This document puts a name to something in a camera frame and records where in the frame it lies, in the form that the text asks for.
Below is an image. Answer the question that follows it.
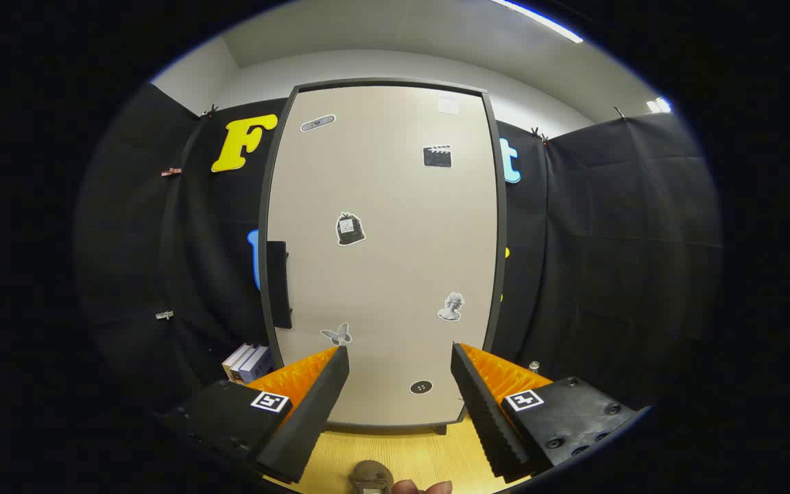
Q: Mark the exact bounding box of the dark framed shoe cabinet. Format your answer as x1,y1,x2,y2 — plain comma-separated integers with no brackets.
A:
258,78,510,436

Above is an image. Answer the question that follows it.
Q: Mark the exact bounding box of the grey spine book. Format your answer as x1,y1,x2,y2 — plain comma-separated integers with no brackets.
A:
230,345,262,382

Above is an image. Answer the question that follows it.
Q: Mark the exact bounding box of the black door handle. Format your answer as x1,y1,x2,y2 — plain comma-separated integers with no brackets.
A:
267,240,294,329

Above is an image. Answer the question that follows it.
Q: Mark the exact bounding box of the white spine book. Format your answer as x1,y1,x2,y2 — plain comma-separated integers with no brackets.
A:
222,343,253,379

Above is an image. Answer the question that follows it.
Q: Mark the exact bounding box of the blue cover book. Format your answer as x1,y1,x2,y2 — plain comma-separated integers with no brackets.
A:
239,346,274,384

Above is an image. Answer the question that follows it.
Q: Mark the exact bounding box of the brown fuzzy shoe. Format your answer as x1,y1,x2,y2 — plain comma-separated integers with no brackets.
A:
350,460,394,494

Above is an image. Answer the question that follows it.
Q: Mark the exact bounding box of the black backdrop cloth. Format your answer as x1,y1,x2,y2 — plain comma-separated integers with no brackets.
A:
73,82,723,426

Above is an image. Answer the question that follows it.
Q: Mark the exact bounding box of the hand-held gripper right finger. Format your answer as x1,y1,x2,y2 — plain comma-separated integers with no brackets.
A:
451,342,643,481

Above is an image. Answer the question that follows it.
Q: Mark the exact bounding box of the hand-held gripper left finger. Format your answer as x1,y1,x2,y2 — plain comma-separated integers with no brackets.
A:
162,345,350,484

